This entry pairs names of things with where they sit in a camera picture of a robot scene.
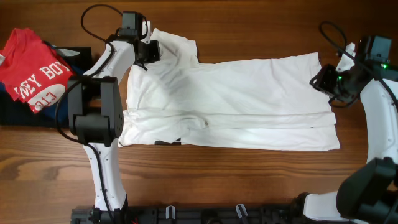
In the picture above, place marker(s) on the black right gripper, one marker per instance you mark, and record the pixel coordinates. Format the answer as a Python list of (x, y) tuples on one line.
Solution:
[(321, 83)]

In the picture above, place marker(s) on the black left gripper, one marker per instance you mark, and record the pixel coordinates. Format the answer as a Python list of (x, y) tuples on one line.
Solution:
[(153, 55)]

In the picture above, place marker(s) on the white t-shirt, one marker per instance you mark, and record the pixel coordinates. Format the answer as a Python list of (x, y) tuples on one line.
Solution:
[(250, 104)]

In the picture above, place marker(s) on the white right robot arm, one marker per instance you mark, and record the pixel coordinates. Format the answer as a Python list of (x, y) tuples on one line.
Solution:
[(364, 73)]

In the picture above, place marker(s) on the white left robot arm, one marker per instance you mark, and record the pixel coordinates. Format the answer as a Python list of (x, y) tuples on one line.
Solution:
[(95, 115)]

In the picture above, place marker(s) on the red printed t-shirt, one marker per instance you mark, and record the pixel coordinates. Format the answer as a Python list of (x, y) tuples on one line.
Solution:
[(31, 71)]

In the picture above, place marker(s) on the black folded t-shirt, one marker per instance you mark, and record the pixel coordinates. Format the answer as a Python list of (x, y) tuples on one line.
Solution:
[(16, 113)]

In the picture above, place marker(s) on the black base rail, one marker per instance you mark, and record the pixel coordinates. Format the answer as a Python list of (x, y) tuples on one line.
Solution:
[(282, 214)]

